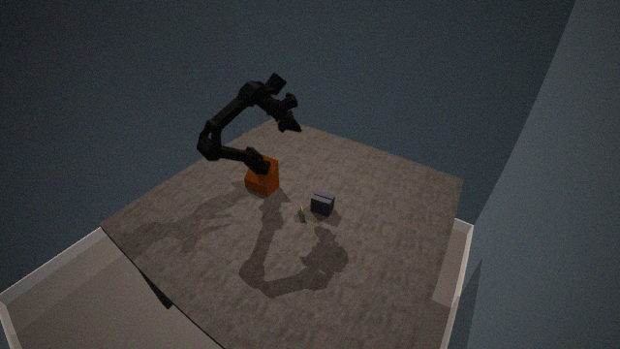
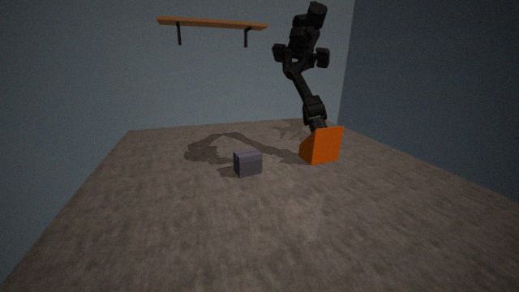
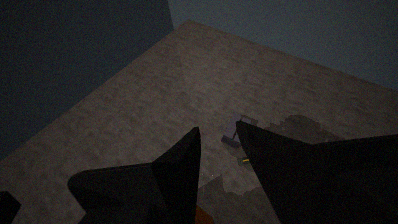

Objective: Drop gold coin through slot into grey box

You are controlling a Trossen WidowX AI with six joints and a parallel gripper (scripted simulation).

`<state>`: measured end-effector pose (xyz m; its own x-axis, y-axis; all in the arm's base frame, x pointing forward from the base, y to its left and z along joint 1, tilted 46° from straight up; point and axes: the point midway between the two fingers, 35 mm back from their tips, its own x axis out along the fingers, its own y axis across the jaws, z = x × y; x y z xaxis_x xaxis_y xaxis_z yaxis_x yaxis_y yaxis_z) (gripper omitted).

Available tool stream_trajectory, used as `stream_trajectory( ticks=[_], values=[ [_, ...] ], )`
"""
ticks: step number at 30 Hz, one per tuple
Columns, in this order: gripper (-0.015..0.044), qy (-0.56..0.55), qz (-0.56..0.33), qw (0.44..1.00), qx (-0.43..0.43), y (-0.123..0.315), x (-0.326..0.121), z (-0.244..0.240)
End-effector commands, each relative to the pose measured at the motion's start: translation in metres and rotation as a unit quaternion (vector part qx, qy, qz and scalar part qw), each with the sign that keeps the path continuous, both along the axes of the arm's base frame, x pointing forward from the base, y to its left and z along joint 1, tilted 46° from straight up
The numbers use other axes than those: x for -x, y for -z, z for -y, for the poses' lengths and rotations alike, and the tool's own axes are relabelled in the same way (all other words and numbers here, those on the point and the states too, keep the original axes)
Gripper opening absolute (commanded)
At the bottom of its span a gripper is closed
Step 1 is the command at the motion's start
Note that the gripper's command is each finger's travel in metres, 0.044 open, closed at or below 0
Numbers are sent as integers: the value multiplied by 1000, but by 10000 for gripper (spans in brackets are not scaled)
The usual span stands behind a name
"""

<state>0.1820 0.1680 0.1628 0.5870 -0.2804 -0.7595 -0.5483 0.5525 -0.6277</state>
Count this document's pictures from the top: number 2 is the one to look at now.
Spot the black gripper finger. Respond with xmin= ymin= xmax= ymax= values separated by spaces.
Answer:
xmin=294 ymin=51 xmax=315 ymax=75
xmin=282 ymin=49 xmax=293 ymax=73

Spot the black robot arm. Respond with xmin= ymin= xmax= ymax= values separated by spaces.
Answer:
xmin=283 ymin=1 xmax=328 ymax=133

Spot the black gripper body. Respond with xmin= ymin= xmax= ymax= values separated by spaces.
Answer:
xmin=272 ymin=38 xmax=330 ymax=68

